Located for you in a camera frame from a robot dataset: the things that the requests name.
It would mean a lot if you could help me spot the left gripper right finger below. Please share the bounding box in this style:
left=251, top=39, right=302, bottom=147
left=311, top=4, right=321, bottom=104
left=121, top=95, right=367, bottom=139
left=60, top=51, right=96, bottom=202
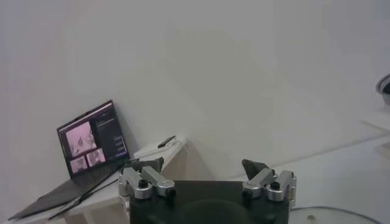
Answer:
left=241, top=158, right=297, bottom=202

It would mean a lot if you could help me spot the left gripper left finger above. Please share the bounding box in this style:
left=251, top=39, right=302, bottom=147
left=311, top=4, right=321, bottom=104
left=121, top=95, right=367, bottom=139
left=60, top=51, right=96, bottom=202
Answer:
left=118, top=156, right=177, bottom=200

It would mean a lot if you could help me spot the glass lid with cream handle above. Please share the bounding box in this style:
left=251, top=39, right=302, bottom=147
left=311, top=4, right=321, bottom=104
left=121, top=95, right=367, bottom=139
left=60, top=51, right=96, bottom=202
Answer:
left=289, top=206, right=383, bottom=224

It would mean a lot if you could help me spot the white side table with pouch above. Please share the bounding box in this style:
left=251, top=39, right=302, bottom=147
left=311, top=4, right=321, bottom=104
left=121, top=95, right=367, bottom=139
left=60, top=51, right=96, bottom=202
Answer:
left=0, top=136, right=214, bottom=224

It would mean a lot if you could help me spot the black soft pouch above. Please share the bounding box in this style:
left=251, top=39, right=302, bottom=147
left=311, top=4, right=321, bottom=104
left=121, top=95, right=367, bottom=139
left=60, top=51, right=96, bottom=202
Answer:
left=122, top=158, right=143, bottom=172

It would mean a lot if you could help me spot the flat white box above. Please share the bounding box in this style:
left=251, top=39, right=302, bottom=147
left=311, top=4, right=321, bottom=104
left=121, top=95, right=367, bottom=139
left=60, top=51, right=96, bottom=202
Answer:
left=133, top=136, right=186, bottom=159

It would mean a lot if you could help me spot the black smartphone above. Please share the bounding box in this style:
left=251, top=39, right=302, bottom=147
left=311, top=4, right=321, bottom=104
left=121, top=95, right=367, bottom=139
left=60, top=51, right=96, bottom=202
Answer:
left=157, top=135, right=177, bottom=149

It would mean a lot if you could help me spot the dark laptop beside pouch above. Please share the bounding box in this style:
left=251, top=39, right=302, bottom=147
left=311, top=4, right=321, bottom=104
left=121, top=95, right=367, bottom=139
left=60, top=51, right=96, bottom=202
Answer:
left=7, top=99, right=130, bottom=222

